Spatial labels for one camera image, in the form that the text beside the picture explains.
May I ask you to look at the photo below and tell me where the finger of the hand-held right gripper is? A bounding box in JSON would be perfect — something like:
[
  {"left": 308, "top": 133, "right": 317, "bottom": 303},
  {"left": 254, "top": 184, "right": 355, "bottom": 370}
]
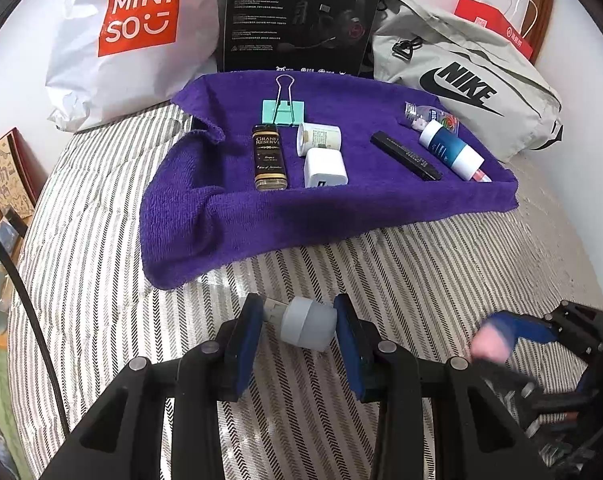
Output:
[
  {"left": 484, "top": 301, "right": 603, "bottom": 361},
  {"left": 474, "top": 357, "right": 602, "bottom": 413}
]

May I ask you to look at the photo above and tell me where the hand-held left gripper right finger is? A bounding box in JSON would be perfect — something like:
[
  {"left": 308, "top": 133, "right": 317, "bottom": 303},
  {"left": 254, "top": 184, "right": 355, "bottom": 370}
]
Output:
[{"left": 333, "top": 294, "right": 537, "bottom": 480}]

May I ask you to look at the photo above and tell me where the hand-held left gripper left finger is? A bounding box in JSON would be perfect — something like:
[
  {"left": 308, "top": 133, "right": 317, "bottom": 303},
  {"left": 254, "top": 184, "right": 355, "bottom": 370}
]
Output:
[{"left": 46, "top": 292, "right": 264, "bottom": 480}]

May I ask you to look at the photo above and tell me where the small pink object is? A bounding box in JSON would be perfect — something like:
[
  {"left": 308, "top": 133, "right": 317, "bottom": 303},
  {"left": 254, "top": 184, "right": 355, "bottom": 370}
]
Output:
[{"left": 469, "top": 322, "right": 517, "bottom": 363}]

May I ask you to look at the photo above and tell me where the grey capped tube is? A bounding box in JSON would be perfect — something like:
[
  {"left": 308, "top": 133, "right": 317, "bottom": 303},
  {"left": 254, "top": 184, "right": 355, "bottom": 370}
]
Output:
[{"left": 264, "top": 296, "right": 339, "bottom": 353}]

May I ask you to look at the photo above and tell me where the white charger plug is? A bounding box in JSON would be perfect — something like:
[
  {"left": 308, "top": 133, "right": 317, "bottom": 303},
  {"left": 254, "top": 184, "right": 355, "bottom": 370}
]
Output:
[{"left": 304, "top": 147, "right": 349, "bottom": 189}]

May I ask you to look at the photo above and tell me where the blue and white bottle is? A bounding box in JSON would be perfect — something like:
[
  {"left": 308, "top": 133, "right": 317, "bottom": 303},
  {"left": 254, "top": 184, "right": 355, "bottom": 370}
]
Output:
[{"left": 419, "top": 120, "right": 485, "bottom": 182}]

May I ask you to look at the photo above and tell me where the dark mini bottle gold cap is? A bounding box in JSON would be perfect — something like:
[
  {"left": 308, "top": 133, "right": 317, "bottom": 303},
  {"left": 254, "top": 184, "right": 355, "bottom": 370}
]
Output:
[{"left": 251, "top": 124, "right": 288, "bottom": 192}]

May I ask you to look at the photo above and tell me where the black cosmetic stick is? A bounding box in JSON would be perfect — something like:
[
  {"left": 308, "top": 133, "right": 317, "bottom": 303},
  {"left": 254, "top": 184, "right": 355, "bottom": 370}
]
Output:
[{"left": 370, "top": 131, "right": 445, "bottom": 181}]

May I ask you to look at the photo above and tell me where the small white cylinder jar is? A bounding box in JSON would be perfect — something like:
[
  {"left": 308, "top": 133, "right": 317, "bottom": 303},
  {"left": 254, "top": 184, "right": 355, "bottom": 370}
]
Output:
[{"left": 296, "top": 122, "right": 343, "bottom": 156}]

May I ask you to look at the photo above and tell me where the purple towel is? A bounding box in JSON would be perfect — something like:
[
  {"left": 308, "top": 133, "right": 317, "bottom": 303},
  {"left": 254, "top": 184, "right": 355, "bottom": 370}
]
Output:
[{"left": 140, "top": 71, "right": 519, "bottom": 291}]

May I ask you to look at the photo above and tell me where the grey sling bag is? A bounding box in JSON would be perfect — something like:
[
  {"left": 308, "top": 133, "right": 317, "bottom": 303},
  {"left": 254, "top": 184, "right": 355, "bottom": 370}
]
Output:
[{"left": 371, "top": 0, "right": 565, "bottom": 163}]

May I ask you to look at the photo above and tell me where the green binder clip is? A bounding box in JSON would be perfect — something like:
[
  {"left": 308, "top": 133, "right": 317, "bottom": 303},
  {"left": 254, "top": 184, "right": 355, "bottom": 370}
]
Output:
[{"left": 261, "top": 74, "right": 307, "bottom": 127}]

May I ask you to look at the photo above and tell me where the clear candy bottle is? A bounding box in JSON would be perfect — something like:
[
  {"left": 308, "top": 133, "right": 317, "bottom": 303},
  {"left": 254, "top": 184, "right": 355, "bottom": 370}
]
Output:
[{"left": 404, "top": 101, "right": 461, "bottom": 136}]

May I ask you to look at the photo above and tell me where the brown illustrated book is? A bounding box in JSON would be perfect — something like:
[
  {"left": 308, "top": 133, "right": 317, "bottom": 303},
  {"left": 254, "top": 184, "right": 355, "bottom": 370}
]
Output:
[{"left": 0, "top": 127, "right": 49, "bottom": 221}]

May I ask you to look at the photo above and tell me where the white plastic shopping bag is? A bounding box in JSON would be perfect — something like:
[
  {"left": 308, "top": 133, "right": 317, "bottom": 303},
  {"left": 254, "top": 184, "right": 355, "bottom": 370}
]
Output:
[{"left": 45, "top": 0, "right": 232, "bottom": 133}]

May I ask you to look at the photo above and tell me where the red paper bag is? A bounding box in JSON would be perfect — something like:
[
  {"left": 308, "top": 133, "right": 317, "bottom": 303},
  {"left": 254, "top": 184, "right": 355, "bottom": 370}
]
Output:
[{"left": 454, "top": 0, "right": 539, "bottom": 63}]

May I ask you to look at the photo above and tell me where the black headset box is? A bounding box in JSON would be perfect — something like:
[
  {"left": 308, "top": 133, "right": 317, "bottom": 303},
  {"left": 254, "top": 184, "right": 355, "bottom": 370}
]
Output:
[{"left": 216, "top": 0, "right": 392, "bottom": 78}]

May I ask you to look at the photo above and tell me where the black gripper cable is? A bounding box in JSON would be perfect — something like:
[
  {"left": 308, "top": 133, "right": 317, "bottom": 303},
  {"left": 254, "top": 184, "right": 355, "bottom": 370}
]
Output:
[{"left": 0, "top": 220, "right": 74, "bottom": 441}]

